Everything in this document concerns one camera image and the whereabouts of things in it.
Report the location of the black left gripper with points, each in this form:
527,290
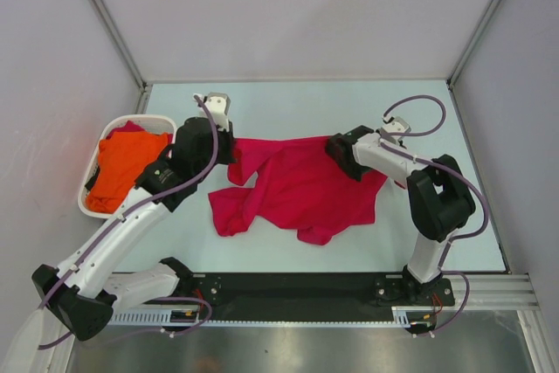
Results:
229,141

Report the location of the crimson red t-shirt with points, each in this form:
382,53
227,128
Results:
295,185

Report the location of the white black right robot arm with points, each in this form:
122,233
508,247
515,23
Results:
439,199

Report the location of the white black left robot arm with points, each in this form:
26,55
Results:
76,291

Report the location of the white plastic laundry basket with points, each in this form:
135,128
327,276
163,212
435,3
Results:
156,124

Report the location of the dark red shirt in basket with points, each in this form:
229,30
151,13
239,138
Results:
128,127

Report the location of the orange t-shirt in basket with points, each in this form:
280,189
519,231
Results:
121,160

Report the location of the black garment in basket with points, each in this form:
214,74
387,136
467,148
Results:
92,180

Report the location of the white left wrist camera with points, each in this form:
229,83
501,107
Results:
217,106

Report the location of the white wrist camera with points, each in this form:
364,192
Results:
217,106
394,129

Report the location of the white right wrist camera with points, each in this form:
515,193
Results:
394,129

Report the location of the aluminium corner post right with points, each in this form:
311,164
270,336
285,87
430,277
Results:
486,18

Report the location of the aluminium corner post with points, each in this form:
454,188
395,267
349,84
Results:
486,18
114,34

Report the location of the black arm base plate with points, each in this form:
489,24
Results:
312,297

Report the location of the white slotted cable duct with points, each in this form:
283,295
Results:
157,317

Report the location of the aluminium frame rail front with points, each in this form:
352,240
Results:
478,291

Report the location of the aluminium corner post left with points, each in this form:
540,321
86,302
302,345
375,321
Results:
114,34

